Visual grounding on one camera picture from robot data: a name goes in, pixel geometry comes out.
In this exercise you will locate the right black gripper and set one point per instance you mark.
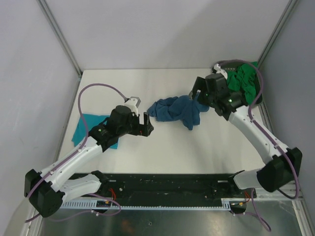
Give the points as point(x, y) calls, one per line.
point(194, 93)

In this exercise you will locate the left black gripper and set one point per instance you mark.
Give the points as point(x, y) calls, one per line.
point(141, 129)

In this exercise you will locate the dark blue t shirt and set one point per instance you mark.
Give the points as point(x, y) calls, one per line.
point(181, 108)

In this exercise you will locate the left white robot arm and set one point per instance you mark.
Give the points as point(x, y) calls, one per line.
point(48, 189)

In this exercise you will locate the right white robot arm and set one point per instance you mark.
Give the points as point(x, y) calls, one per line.
point(282, 164)

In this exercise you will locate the grey plastic bin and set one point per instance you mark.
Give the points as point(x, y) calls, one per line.
point(232, 64)

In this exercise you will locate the teal folded t shirt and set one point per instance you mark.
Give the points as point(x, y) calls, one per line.
point(80, 131)

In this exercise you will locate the green crumpled t shirt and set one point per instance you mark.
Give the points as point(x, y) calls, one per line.
point(244, 79)

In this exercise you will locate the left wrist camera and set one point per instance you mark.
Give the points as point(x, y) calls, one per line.
point(133, 103)

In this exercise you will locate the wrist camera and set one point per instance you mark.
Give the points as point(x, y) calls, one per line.
point(133, 103)
point(216, 69)

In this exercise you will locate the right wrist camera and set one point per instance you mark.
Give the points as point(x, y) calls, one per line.
point(216, 69)

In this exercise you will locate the white slotted cable duct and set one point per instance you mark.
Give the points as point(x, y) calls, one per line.
point(98, 204)

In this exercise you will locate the right aluminium frame post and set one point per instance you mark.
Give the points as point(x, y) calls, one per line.
point(285, 16)

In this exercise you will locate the aluminium frame post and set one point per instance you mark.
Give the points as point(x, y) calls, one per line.
point(48, 14)
point(285, 16)

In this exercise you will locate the left aluminium frame post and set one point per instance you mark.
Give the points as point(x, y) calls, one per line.
point(48, 14)

